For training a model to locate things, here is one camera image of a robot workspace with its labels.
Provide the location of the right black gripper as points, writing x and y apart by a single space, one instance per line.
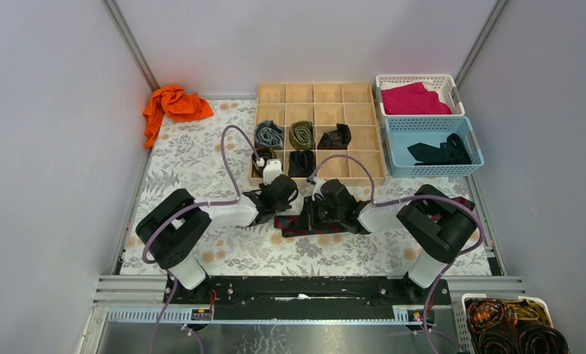
309 211

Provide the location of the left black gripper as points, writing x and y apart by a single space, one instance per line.
280 190

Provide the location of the red navy striped tie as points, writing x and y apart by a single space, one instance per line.
292 225

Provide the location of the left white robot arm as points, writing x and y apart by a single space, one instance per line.
171 231

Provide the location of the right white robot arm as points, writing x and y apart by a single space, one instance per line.
439 250

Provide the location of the white basket of ties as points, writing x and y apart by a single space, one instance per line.
461 317

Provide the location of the brown black rolled tie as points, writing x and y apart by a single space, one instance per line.
259 161

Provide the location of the grey blue rolled tie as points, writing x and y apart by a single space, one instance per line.
268 134

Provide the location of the olive green rolled tie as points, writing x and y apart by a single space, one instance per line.
301 135

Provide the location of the dark brown patterned rolled tie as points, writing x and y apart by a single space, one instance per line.
337 139

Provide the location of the wooden compartment tray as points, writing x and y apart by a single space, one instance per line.
326 105

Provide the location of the floral table mat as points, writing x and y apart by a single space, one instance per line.
209 158

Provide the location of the blue plastic basket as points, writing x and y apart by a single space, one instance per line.
402 132

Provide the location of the dark green tie in basket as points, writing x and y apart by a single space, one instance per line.
451 152

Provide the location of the magenta cloth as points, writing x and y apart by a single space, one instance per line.
413 99

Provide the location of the orange cloth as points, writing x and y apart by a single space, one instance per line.
172 101

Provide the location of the white plastic basket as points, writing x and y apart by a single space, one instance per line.
443 84

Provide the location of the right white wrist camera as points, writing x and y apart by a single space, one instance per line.
316 184

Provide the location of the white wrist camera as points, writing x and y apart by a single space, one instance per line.
271 170
316 184

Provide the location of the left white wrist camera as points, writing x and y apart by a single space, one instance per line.
271 170

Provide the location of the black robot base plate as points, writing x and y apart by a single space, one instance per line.
307 293

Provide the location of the perforated metal cable rail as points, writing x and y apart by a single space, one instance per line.
380 314

